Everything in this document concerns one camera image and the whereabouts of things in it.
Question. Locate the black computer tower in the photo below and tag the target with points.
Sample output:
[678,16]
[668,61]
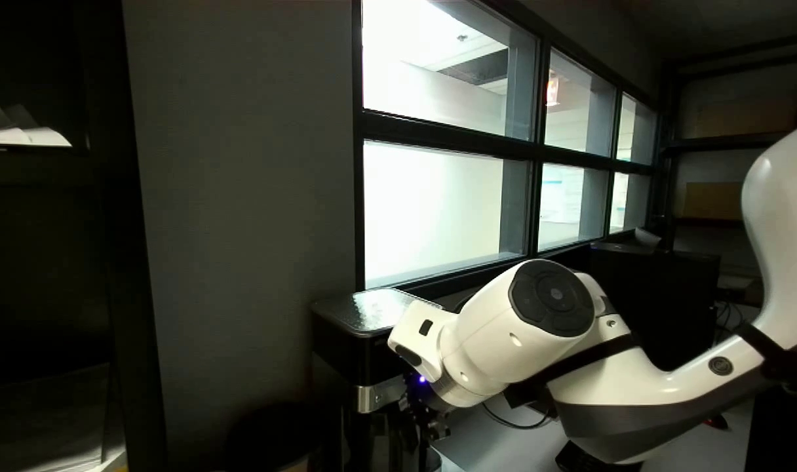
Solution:
[668,299]

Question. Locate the black framed window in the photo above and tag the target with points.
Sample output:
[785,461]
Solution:
[486,135]

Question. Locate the black silver coffee machine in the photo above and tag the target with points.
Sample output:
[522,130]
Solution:
[370,421]

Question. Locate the white papers on left shelf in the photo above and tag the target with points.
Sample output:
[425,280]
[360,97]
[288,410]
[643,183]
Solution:
[19,130]

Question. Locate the dark storage shelf unit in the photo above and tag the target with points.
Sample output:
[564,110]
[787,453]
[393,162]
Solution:
[765,69]

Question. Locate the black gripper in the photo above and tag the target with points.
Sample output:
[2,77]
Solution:
[425,418]

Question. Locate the cardboard box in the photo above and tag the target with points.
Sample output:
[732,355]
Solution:
[712,203]
[743,117]

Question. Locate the lower cardboard box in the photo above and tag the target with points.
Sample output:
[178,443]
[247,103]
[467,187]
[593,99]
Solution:
[712,203]

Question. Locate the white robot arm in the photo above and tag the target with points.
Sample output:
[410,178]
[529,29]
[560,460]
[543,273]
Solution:
[541,320]

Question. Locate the upper cardboard box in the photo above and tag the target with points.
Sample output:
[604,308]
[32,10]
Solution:
[743,117]

